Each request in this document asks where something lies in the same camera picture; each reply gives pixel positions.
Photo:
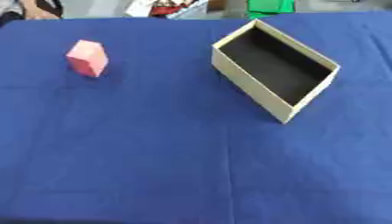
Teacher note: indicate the tan cardboard box, dark inside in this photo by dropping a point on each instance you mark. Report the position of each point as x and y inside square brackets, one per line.
[265, 84]

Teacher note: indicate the white and red bag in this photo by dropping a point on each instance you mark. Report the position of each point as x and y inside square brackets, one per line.
[166, 8]

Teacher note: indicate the pink rectangular block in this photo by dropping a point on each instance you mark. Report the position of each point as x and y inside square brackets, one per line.
[86, 58]

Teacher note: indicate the green bag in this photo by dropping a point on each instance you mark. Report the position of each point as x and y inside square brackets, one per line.
[269, 7]

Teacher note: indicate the person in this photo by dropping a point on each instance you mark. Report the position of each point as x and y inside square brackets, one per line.
[30, 8]

